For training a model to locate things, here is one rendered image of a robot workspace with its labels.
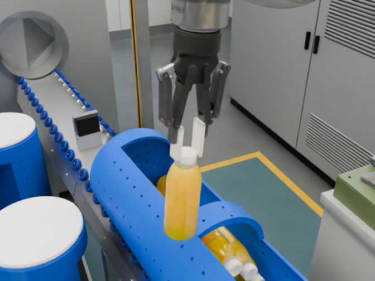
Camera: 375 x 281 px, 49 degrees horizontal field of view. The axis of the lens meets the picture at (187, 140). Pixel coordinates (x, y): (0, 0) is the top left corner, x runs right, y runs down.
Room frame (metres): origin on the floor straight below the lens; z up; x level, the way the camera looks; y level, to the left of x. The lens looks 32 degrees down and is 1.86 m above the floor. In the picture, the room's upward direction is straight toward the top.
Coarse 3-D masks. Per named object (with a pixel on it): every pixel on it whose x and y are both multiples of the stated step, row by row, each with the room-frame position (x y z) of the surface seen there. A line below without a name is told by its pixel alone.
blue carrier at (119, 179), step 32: (96, 160) 0.99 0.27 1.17; (128, 160) 0.92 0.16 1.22; (160, 160) 1.11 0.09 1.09; (96, 192) 0.94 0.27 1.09; (128, 192) 0.83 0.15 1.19; (128, 224) 0.76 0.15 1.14; (160, 224) 0.70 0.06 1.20; (224, 224) 0.68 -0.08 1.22; (256, 224) 0.73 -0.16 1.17; (160, 256) 0.64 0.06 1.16; (192, 256) 0.60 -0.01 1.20; (256, 256) 0.74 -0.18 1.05
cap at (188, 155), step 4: (184, 148) 0.64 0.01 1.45; (188, 148) 0.64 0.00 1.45; (192, 148) 0.64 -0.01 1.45; (184, 152) 0.62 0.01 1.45; (188, 152) 0.63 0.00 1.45; (192, 152) 0.63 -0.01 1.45; (196, 152) 0.63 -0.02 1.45; (184, 156) 0.61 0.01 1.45; (188, 156) 0.61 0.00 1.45; (192, 156) 0.61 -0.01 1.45; (196, 156) 0.62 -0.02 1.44; (184, 160) 0.61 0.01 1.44; (188, 160) 0.61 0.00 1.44; (192, 160) 0.61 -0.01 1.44; (184, 164) 0.61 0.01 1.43; (188, 164) 0.61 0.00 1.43
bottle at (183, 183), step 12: (180, 168) 0.61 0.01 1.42; (192, 168) 0.61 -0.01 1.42; (168, 180) 0.61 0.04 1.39; (180, 180) 0.60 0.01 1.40; (192, 180) 0.60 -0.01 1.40; (168, 192) 0.61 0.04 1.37; (180, 192) 0.59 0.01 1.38; (192, 192) 0.59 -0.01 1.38; (168, 204) 0.60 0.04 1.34; (180, 204) 0.59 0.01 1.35; (192, 204) 0.59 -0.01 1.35; (168, 216) 0.60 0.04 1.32; (180, 216) 0.59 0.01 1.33; (192, 216) 0.59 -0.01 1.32; (168, 228) 0.60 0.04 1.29; (180, 228) 0.59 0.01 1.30; (192, 228) 0.59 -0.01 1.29; (180, 240) 0.59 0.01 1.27
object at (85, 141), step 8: (88, 112) 1.46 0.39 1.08; (96, 112) 1.46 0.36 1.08; (80, 120) 1.40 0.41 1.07; (88, 120) 1.42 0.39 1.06; (96, 120) 1.44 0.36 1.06; (80, 128) 1.40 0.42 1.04; (88, 128) 1.42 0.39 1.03; (96, 128) 1.43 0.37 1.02; (80, 136) 1.40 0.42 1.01; (88, 136) 1.43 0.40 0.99; (96, 136) 1.45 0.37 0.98; (80, 144) 1.41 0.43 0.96; (88, 144) 1.43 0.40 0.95; (96, 144) 1.45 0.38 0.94
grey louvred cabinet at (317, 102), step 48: (240, 0) 3.54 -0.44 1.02; (336, 0) 2.55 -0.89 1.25; (240, 48) 3.50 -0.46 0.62; (288, 48) 2.91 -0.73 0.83; (336, 48) 2.48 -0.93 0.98; (240, 96) 3.44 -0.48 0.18; (288, 96) 2.84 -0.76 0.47; (336, 96) 2.41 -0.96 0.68; (288, 144) 2.82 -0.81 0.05; (336, 144) 2.32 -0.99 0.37
